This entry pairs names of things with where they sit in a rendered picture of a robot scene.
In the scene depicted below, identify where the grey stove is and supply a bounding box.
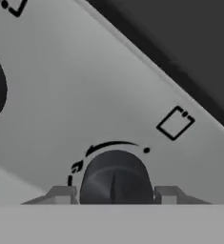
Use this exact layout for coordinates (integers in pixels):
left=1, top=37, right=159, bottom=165
left=0, top=0, right=224, bottom=206

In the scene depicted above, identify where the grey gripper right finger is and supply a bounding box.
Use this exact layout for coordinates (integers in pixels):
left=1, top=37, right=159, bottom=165
left=153, top=185, right=213, bottom=205

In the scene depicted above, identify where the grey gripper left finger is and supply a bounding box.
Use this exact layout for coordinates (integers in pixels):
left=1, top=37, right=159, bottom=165
left=20, top=185, right=79, bottom=206

